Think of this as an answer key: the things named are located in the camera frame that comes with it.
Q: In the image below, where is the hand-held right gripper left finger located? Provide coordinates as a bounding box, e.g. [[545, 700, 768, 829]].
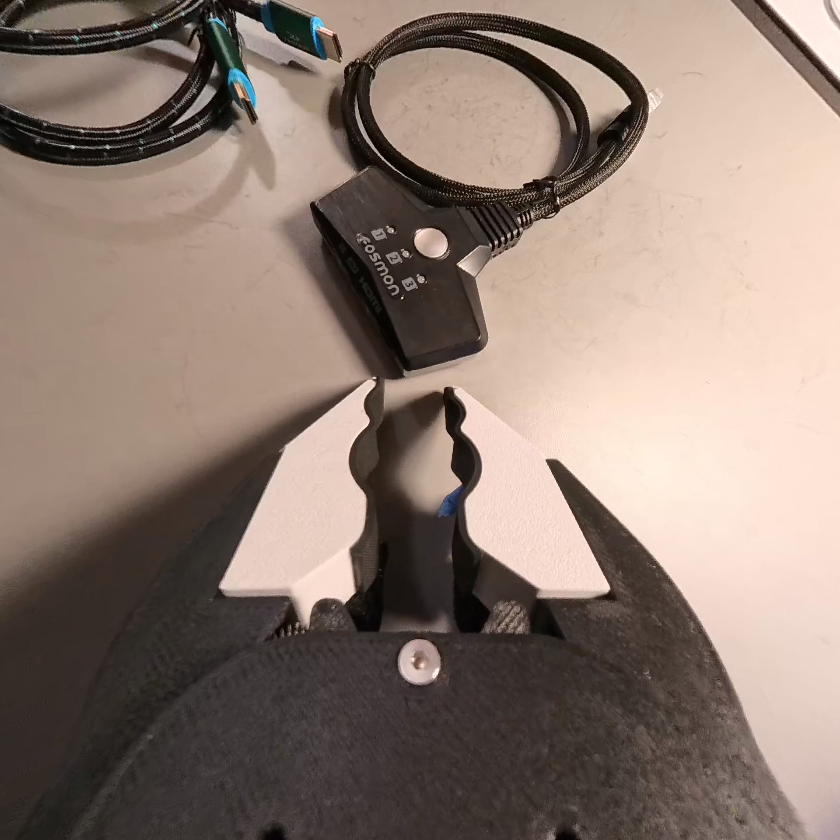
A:
[[218, 377, 389, 634]]

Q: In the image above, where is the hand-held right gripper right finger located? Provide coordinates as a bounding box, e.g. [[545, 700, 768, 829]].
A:
[[443, 386, 616, 634]]

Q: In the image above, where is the green plug braided hdmi cable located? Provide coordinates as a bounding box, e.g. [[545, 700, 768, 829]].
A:
[[0, 0, 345, 64], [0, 16, 261, 166]]

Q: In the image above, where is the black smooth cable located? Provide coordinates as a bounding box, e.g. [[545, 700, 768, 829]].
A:
[[341, 14, 662, 217]]

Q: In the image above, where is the white desk stand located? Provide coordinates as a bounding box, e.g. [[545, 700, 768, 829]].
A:
[[755, 0, 840, 93]]

